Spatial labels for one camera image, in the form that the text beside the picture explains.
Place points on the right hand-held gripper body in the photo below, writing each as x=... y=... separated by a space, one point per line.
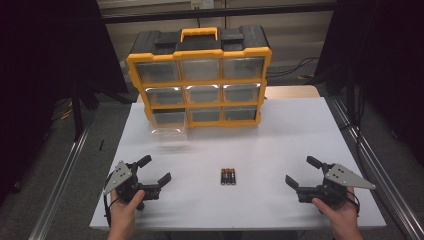
x=343 y=176

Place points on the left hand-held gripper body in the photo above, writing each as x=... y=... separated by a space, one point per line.
x=121 y=175

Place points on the clear plastic drawer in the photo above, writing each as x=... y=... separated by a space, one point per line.
x=168 y=118

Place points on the person's left hand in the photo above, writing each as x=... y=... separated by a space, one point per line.
x=121 y=213

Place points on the person's right hand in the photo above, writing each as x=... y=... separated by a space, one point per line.
x=343 y=216

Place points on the small black floor item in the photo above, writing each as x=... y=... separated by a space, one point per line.
x=101 y=145

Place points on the wooden table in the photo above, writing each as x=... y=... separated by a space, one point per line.
x=293 y=91

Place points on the black metal stand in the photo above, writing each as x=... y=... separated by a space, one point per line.
x=77 y=113

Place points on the set of closed organiser drawers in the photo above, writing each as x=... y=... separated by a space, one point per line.
x=200 y=70

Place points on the black curtain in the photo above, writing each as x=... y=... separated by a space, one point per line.
x=383 y=66
x=40 y=66

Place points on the yellow black drawer organiser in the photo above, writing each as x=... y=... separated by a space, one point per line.
x=200 y=45

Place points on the black horizontal bar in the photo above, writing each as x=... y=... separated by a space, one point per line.
x=216 y=13

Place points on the metal floor rail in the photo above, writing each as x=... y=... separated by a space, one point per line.
x=60 y=183
x=383 y=173

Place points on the wall power outlet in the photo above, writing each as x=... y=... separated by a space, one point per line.
x=202 y=4

